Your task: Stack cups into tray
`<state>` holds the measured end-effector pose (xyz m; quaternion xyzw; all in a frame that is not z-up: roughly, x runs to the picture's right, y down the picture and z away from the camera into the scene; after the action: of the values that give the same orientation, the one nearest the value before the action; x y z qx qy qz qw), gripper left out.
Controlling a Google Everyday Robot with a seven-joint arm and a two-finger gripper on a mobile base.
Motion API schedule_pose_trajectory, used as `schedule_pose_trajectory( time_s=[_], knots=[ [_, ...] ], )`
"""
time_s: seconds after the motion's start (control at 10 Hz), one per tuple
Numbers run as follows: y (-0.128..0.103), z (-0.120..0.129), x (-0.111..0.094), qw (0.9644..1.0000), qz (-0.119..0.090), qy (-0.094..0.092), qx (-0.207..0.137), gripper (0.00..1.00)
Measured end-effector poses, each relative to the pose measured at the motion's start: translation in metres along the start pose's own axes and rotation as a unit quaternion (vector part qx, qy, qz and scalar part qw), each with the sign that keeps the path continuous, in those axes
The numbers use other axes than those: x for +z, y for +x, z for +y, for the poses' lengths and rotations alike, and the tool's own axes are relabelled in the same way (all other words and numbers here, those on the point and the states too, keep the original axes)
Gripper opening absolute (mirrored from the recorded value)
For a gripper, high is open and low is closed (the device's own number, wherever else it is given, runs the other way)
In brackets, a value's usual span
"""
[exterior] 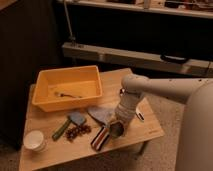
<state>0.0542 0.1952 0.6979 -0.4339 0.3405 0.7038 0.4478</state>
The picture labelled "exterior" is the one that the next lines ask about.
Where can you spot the upper wooden shelf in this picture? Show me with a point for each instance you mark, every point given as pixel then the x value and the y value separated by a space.
pixel 146 6

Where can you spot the grey cloth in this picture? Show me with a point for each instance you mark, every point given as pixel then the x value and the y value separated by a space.
pixel 102 115

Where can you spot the dark metal cup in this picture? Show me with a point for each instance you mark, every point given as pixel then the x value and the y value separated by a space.
pixel 116 130

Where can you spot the grey metal shelf rail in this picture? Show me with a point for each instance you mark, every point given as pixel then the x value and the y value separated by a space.
pixel 137 59

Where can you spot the wooden table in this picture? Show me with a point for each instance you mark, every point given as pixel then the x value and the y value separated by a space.
pixel 63 151

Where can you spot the bunch of dark grapes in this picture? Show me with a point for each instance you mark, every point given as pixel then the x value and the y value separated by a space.
pixel 72 133

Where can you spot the white spoon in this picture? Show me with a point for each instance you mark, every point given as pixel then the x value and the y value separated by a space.
pixel 138 112

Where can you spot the black handle on shelf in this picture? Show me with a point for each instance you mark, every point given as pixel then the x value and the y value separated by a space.
pixel 173 59

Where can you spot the yellow plastic tray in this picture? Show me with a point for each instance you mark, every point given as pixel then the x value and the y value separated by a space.
pixel 81 81

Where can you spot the white paper cup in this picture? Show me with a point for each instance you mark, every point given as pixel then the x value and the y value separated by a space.
pixel 34 141

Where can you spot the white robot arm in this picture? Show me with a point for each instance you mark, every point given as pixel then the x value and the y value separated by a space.
pixel 195 146

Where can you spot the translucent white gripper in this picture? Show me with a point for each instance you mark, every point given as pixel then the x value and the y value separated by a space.
pixel 124 125

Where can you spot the metal clamp pole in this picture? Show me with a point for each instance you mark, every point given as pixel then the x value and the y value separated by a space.
pixel 71 35

